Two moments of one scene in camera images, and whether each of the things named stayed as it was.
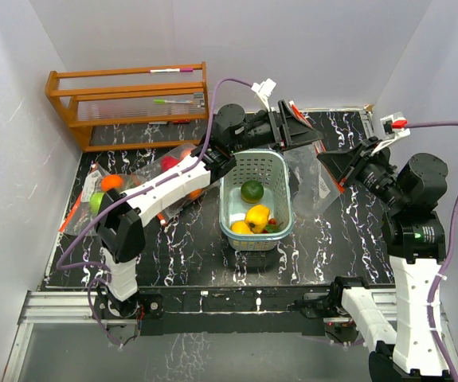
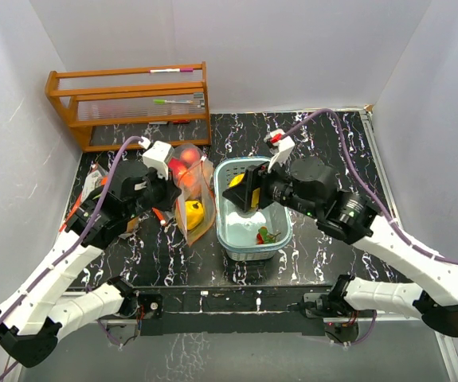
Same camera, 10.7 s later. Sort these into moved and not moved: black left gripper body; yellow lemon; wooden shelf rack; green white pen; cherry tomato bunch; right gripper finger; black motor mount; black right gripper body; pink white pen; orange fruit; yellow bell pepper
Moved: yellow lemon; cherry tomato bunch; black left gripper body; orange fruit; yellow bell pepper; black right gripper body; right gripper finger
Not moved: wooden shelf rack; pink white pen; green white pen; black motor mount
